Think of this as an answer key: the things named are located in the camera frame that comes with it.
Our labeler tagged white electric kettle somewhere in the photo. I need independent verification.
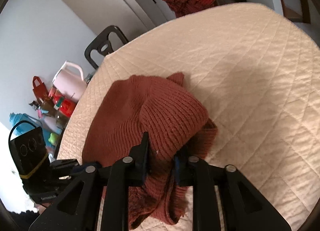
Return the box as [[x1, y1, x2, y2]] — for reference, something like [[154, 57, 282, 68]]
[[53, 61, 87, 103]]

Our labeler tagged red paper gift bag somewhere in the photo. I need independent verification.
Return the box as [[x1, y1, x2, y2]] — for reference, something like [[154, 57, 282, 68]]
[[32, 76, 50, 103]]

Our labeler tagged dark plastic chair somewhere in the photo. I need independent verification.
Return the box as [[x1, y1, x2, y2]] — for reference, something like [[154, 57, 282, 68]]
[[84, 25, 129, 70]]

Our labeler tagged rust knitted sweater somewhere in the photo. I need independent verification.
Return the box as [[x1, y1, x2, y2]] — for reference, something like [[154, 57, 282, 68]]
[[82, 73, 217, 229]]

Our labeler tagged green small toy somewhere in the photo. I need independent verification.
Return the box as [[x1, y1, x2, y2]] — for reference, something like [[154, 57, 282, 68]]
[[48, 132, 60, 146]]

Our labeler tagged cream quilted table cover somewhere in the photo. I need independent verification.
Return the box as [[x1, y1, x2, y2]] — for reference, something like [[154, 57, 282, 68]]
[[58, 3, 319, 230]]

